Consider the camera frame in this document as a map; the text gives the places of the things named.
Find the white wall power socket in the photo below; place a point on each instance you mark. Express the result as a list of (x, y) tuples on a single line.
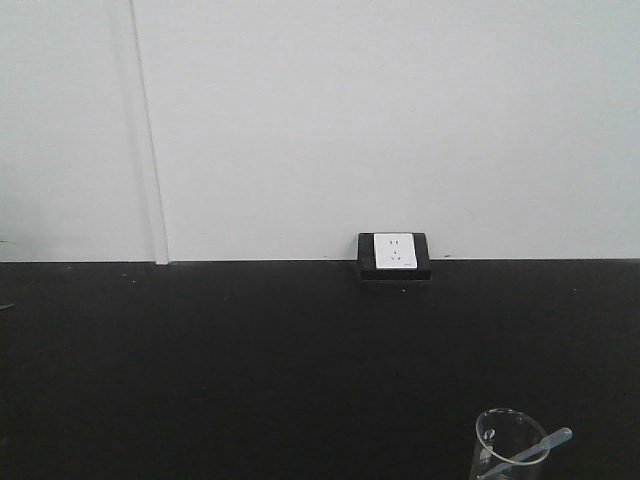
[(394, 251)]

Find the black socket mounting box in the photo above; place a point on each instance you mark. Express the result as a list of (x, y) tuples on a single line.
[(369, 273)]

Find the clear plastic dropper pipette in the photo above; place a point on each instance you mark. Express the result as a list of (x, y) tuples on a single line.
[(542, 444)]

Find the clear glass beaker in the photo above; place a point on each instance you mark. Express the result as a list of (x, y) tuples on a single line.
[(501, 434)]

